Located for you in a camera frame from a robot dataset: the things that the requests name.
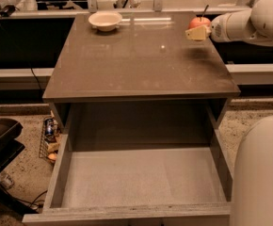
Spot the open grey top drawer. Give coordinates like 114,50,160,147
23,131,232,226

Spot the black device on ledge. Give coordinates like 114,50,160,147
0,5,16,17

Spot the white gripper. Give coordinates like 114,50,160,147
185,13,236,42

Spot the white bowl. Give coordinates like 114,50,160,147
88,11,122,32

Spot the wire basket with items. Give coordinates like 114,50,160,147
39,117,61,164

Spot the black floor cable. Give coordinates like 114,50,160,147
0,176,48,210

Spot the blue soda can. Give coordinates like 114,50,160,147
44,118,55,137

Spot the red apple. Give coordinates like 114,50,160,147
188,17,211,29

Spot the grey cabinet counter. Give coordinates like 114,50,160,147
43,12,240,135

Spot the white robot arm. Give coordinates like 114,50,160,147
185,0,273,226

